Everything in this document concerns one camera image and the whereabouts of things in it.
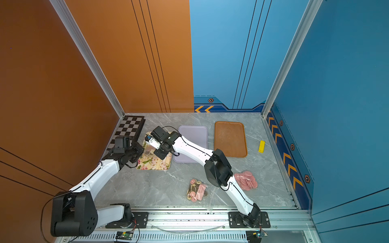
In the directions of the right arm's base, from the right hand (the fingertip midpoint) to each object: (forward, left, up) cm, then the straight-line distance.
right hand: (160, 151), depth 88 cm
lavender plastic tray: (+19, -21, -8) cm, 29 cm away
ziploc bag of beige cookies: (0, +6, +2) cm, 7 cm away
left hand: (+3, +9, +2) cm, 10 cm away
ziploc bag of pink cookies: (-14, -49, -7) cm, 51 cm away
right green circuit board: (-39, -49, -12) cm, 64 cm away
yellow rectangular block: (+9, -64, -9) cm, 66 cm away
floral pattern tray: (-1, +9, -9) cm, 12 cm away
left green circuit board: (-39, +12, -12) cm, 43 cm away
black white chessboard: (+24, +27, -6) cm, 37 cm away
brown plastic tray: (+17, -44, -9) cm, 48 cm away
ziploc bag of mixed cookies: (-21, -24, -7) cm, 32 cm away
